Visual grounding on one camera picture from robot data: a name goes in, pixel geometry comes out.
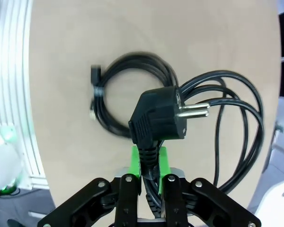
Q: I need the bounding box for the thin black coiled cable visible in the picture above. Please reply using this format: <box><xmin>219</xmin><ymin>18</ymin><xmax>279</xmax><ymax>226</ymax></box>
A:
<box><xmin>89</xmin><ymin>53</ymin><xmax>180</xmax><ymax>139</ymax></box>

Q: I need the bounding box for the thick black power cable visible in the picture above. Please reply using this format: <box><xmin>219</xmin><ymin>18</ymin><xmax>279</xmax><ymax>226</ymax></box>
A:
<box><xmin>128</xmin><ymin>70</ymin><xmax>266</xmax><ymax>218</ymax></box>

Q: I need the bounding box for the white ribbed rail frame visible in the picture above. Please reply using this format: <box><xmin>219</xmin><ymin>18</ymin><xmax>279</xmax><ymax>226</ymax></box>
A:
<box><xmin>0</xmin><ymin>0</ymin><xmax>49</xmax><ymax>190</ymax></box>

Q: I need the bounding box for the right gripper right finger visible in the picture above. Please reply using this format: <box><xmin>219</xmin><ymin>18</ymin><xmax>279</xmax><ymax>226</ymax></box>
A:
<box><xmin>157</xmin><ymin>146</ymin><xmax>261</xmax><ymax>227</ymax></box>

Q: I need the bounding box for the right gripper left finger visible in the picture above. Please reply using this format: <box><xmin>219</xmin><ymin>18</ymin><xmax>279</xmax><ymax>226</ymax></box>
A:
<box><xmin>36</xmin><ymin>146</ymin><xmax>142</xmax><ymax>227</ymax></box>

